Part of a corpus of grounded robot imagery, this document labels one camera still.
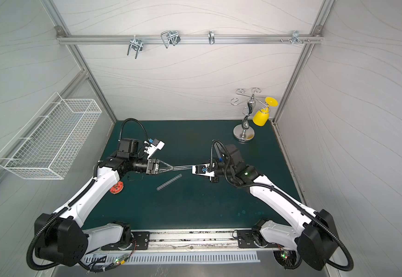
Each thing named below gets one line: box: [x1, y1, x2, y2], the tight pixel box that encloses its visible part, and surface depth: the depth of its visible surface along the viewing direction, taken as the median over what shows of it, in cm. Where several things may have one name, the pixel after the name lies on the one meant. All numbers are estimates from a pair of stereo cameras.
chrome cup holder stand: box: [230, 87, 268, 142], surface depth 100 cm
